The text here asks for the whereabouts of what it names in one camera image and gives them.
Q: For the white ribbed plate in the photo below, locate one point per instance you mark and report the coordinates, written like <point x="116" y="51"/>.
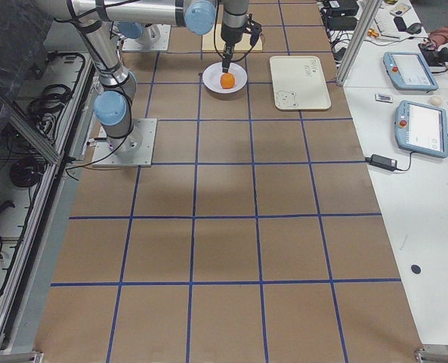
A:
<point x="212" y="74"/>

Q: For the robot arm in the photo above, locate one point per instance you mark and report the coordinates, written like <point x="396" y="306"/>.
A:
<point x="216" y="11"/>
<point x="90" y="18"/>

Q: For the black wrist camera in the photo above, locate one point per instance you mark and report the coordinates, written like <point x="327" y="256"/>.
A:
<point x="254" y="29"/>

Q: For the white keyboard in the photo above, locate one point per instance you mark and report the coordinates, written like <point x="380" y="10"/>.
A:
<point x="384" y="23"/>

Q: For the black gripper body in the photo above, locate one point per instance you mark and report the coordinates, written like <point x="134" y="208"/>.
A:
<point x="230" y="35"/>

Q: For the cream bear tray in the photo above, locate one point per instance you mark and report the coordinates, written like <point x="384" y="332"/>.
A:
<point x="299" y="83"/>

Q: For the black power adapter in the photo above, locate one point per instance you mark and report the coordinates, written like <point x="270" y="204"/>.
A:
<point x="381" y="162"/>

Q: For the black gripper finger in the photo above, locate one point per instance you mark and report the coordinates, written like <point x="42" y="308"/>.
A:
<point x="228" y="63"/>
<point x="224" y="64"/>

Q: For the bamboo cutting board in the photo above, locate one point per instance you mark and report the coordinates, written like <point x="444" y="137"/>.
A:
<point x="213" y="40"/>

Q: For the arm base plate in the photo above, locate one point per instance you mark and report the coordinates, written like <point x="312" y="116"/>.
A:
<point x="136" y="150"/>
<point x="144" y="37"/>

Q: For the blue teach pendant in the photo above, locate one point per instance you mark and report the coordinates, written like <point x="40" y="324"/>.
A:
<point x="421" y="128"/>
<point x="409" y="72"/>

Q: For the near blue teach pendant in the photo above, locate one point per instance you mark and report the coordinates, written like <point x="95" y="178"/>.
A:
<point x="421" y="128"/>

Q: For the orange fruit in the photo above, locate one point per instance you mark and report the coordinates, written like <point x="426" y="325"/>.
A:
<point x="227" y="80"/>

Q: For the gold metal cylinder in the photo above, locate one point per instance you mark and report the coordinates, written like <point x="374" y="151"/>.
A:
<point x="372" y="33"/>

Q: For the far blue teach pendant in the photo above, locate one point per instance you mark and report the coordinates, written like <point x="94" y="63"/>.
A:
<point x="409" y="72"/>

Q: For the small white ball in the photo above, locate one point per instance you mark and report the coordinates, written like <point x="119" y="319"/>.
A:
<point x="435" y="101"/>

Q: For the aluminium frame post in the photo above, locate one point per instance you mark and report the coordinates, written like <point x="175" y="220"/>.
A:
<point x="365" y="21"/>

